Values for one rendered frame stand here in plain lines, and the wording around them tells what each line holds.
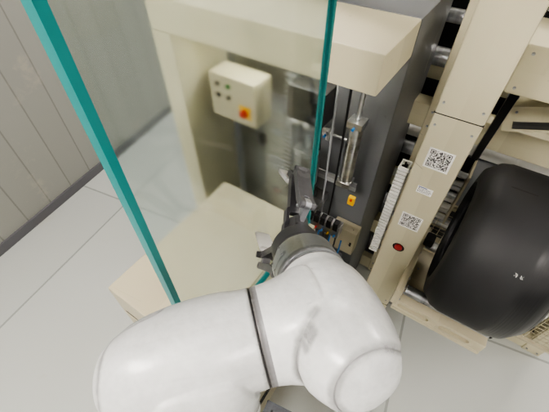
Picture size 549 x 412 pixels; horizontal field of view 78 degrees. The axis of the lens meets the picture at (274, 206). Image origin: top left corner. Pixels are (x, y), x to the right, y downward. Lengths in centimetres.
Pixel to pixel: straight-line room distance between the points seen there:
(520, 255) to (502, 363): 157
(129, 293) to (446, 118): 103
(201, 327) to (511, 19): 87
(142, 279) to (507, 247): 106
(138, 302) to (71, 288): 181
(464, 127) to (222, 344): 90
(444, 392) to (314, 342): 215
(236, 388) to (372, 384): 12
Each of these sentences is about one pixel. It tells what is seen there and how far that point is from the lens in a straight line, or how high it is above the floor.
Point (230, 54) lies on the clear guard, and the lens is 52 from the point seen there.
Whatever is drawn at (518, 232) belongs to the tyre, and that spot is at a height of 142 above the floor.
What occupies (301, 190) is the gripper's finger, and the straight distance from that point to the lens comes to 52.
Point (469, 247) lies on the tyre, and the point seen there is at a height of 136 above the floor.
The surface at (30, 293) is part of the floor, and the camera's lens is 300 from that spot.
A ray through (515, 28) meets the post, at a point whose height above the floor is 189.
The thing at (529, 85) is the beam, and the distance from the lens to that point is 130.
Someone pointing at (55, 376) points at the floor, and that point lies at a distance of 261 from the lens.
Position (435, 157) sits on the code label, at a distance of 114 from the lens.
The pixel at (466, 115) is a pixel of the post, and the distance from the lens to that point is 106.
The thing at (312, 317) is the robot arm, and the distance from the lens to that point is 32.
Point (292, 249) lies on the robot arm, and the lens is 42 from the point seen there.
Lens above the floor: 218
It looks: 48 degrees down
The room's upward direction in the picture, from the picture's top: straight up
